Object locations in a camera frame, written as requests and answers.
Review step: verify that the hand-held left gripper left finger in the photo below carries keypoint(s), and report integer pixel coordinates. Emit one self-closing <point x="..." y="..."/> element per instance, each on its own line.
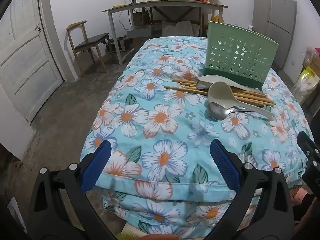
<point x="96" y="165"/>

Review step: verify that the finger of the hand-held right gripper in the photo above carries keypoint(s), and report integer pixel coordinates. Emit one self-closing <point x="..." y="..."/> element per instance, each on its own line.
<point x="308" y="146"/>

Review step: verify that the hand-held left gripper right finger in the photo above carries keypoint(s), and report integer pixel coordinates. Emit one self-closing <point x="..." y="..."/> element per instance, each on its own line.
<point x="223" y="165"/>

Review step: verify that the metal spoon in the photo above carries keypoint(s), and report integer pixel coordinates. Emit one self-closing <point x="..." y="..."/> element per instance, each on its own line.
<point x="216" y="111"/>

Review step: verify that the beige plastic soup ladle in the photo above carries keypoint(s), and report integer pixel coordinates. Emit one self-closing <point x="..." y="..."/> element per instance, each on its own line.
<point x="220" y="92"/>

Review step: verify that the bundle of bamboo chopsticks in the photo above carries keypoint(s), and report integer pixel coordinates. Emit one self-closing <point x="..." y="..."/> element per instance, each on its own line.
<point x="185" y="90"/>

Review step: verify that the white plastic spoon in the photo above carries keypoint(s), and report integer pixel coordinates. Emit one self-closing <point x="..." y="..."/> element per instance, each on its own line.
<point x="211" y="78"/>

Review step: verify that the green plastic utensil holder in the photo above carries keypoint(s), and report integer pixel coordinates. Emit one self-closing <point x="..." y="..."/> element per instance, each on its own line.
<point x="237" y="55"/>

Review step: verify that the person's left hand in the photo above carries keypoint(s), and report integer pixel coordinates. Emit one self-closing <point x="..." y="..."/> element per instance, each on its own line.
<point x="162" y="237"/>

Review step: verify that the yellow white rice sack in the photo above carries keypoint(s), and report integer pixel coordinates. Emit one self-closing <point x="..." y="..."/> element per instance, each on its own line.
<point x="306" y="82"/>

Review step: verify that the blue floral blanket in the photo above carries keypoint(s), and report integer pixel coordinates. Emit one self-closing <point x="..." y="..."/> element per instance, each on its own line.
<point x="160" y="140"/>

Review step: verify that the green white printed cloth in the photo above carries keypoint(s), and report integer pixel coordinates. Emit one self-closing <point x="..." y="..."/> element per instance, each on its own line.
<point x="130" y="236"/>

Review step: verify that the white paper sheet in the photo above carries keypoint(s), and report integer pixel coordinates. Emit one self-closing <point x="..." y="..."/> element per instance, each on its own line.
<point x="17" y="215"/>

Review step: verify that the black metal crate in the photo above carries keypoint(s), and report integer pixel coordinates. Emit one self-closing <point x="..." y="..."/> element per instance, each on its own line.
<point x="115" y="45"/>

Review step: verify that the wooden chair with dark seat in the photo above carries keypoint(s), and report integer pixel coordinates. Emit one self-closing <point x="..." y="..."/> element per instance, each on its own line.
<point x="92" y="41"/>

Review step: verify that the white panelled door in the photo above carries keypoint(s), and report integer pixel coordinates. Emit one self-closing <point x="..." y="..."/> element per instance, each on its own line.
<point x="22" y="55"/>

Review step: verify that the grey refrigerator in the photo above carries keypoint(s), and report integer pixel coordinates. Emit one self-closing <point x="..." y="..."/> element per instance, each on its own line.
<point x="277" y="17"/>

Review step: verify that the grey storage box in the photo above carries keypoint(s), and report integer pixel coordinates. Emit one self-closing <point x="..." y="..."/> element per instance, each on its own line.
<point x="138" y="33"/>

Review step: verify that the grey pillow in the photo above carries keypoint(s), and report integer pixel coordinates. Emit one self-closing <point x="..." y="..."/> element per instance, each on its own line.
<point x="180" y="27"/>

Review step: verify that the orange plastic bag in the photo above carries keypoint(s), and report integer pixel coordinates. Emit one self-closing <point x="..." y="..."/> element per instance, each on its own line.
<point x="215" y="18"/>

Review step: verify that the grey metal-legged table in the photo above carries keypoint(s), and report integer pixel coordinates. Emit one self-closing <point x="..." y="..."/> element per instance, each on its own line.
<point x="162" y="5"/>

